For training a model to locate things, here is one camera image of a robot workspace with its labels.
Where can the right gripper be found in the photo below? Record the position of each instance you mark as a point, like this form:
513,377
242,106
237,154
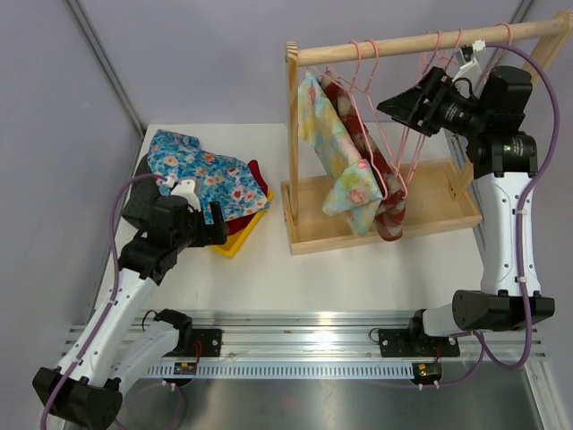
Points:
409,108

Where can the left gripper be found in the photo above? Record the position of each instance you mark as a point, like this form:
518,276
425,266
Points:
210,234

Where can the red skirt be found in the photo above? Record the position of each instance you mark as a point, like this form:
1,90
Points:
246,194

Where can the blue floral garment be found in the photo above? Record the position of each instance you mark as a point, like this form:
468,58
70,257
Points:
181,156

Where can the pastel floral garment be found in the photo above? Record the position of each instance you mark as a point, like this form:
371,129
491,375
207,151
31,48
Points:
355,193

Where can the red plaid garment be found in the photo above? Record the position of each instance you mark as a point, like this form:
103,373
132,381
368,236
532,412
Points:
391,211

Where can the pink hanger of red skirt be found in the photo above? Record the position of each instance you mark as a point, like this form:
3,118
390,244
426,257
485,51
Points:
496,57

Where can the dark grey dotted garment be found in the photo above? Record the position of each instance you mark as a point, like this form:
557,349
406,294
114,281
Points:
141,197

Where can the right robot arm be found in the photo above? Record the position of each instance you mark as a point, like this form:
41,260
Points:
504,161

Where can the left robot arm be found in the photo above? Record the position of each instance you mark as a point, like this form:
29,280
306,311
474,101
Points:
88,385

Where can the yellow plastic tray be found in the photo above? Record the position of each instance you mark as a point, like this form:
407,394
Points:
234,242

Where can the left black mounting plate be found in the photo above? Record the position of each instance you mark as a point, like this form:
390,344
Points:
205,343

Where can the black mounting plate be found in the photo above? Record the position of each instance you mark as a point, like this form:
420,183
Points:
205,343
402,343

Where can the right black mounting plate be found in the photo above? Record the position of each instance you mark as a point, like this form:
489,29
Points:
402,343

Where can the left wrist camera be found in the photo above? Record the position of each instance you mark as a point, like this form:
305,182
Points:
187,189

